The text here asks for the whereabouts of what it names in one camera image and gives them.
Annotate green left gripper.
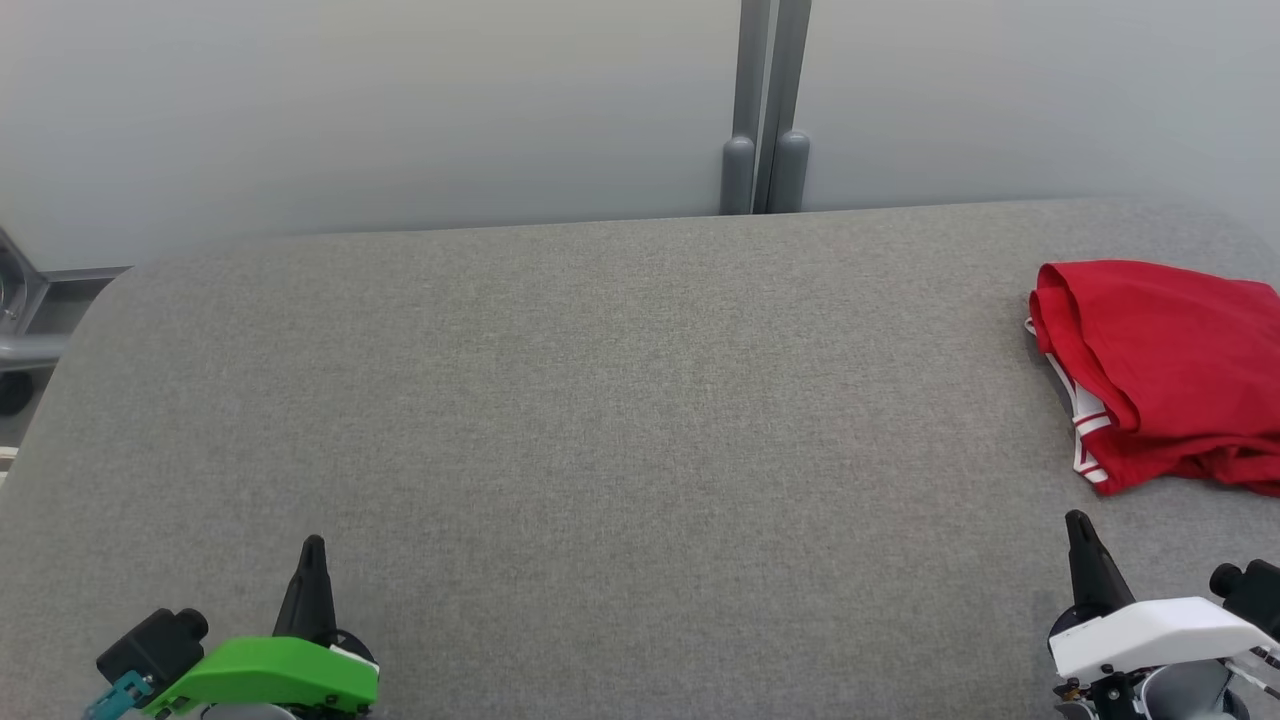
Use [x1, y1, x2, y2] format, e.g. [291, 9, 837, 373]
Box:
[143, 535, 381, 716]

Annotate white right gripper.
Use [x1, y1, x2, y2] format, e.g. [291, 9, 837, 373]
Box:
[1048, 510, 1280, 720]

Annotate red basketball jersey white trim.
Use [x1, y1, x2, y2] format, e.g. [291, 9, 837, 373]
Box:
[1029, 260, 1280, 499]

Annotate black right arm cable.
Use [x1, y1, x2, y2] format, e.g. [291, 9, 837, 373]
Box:
[1243, 643, 1280, 703]

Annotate grey metal cart frame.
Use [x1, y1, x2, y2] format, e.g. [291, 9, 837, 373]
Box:
[0, 228, 132, 373]

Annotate grey partition post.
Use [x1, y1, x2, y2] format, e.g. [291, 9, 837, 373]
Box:
[720, 0, 773, 217]
[755, 0, 814, 215]

